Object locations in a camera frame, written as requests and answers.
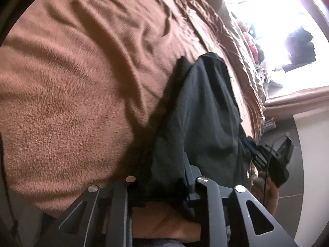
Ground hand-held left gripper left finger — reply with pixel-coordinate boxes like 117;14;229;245
38;176;137;247

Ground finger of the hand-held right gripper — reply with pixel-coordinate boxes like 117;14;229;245
243;136;270;170

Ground beige duvet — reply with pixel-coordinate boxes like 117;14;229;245
190;0;267;114

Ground black button shirt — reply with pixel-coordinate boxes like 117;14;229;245
129;52;254;209

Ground brown blanket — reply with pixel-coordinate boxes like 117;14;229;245
0;0;280;240

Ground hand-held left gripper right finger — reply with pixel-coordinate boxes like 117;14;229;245
183;159;299;247

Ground black cable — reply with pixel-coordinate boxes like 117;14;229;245
262;144;272;207

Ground striped bag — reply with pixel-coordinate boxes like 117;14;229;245
262;117;278;132

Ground pile of clothes and toys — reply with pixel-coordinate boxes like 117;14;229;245
231;12;271;93

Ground dark hanging clothes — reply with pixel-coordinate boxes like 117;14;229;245
273;26;317;73

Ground pink curtain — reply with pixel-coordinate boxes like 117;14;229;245
263;85;329;109

